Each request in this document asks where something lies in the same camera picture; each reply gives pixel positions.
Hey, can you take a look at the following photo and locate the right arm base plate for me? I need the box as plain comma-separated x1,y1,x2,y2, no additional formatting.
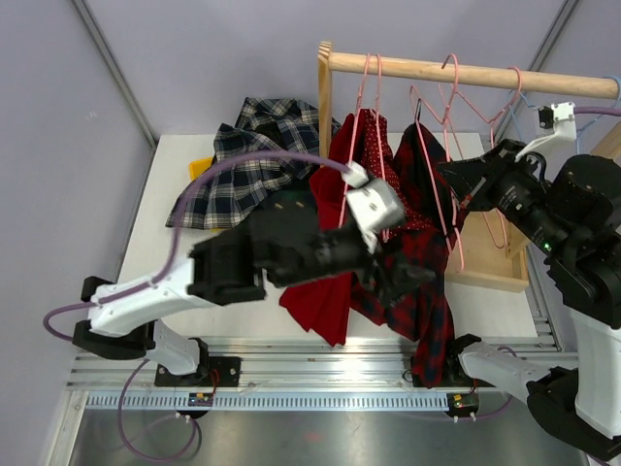
402,355,464,388

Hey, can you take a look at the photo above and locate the aluminium mounting rail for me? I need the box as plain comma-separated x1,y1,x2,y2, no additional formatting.
65,334,588,414

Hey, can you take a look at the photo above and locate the plain red skirt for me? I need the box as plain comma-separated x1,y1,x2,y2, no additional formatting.
278,114,360,348

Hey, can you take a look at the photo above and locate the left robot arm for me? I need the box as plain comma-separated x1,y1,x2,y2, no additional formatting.
71,206,435,387

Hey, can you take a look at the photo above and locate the red polka dot skirt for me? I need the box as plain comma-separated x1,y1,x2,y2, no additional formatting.
359,109,438,242

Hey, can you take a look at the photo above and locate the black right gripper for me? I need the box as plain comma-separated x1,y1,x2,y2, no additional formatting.
439,139,573,260

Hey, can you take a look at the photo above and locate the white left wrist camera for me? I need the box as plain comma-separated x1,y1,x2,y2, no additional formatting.
342,162,406,253

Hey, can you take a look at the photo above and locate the yellow plastic tray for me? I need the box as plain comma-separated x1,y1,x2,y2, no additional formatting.
188,157,213,183

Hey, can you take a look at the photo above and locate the red black plaid skirt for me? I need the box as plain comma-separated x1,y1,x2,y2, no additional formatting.
353,124,454,367

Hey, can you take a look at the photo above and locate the light blue wire hanger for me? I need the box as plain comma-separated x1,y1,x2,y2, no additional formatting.
500,75,620,153

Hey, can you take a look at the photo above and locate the pink hanger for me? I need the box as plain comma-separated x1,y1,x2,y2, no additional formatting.
368,53,397,244
339,52,384,229
438,65,523,250
409,53,465,274

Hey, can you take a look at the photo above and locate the wooden clothes rack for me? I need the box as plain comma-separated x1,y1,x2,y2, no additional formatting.
316,40,621,293

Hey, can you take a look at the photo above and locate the navy white plaid skirt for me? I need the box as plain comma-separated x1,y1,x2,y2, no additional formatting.
166,97,319,230

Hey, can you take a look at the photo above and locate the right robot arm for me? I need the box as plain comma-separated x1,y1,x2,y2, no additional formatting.
438,140,620,462

